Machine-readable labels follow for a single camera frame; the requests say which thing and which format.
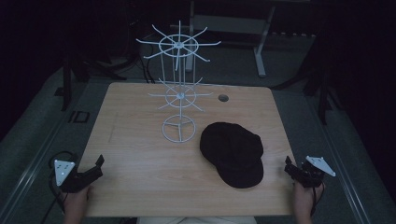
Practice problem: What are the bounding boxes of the black floor bracket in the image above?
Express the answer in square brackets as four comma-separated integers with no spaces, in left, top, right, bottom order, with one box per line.
[67,110,92,124]

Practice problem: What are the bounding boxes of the black metal stand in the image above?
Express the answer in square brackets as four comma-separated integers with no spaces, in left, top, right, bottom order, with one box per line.
[270,27,345,126]
[54,52,129,112]

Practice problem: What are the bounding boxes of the black cap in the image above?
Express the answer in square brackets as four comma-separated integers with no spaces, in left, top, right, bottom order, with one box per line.
[199,121,265,189]

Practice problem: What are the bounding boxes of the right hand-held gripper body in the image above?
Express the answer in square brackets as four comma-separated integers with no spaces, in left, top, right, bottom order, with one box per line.
[293,155,337,189]

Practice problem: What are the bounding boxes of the person's left hand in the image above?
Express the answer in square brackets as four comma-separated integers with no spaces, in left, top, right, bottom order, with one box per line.
[61,184,95,217]

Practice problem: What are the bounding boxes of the white wire display rack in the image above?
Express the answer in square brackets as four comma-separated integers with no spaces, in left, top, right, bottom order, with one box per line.
[135,20,222,144]

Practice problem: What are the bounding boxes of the white metal desk frame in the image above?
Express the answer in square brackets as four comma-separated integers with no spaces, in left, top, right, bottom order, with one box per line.
[169,0,317,78]

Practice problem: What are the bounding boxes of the person's right hand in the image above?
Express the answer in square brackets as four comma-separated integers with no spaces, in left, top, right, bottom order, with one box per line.
[292,181,326,217]

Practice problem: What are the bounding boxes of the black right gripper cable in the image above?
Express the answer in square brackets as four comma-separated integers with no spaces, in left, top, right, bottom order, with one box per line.
[309,183,325,217]

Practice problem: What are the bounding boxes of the black background cables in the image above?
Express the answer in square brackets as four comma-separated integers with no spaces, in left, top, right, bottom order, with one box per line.
[124,15,157,85]

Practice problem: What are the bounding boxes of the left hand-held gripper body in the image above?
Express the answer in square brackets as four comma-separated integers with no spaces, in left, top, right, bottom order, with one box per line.
[53,159,95,194]

